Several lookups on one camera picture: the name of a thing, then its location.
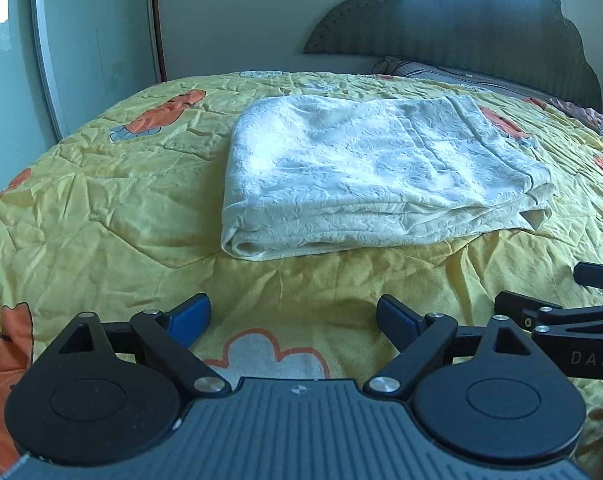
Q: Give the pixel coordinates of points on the pink crumpled cloth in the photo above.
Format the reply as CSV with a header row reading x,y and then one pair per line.
x,y
576,110

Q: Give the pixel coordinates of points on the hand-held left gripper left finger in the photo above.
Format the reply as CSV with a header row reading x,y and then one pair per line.
x,y
187,319

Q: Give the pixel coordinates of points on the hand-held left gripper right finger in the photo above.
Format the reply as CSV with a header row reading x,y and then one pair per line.
x,y
397,323

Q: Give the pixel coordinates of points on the dark green padded headboard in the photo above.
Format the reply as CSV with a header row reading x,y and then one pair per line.
x,y
461,25

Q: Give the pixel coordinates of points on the grey striped pillow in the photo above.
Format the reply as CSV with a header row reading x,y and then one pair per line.
x,y
446,72

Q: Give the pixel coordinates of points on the white textured blanket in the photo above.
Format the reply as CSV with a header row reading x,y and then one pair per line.
x,y
371,175

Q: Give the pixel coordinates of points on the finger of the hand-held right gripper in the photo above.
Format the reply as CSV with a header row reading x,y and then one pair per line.
x,y
599,277
519,307

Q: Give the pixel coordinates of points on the yellow floral quilt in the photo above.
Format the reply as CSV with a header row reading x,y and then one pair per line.
x,y
106,220

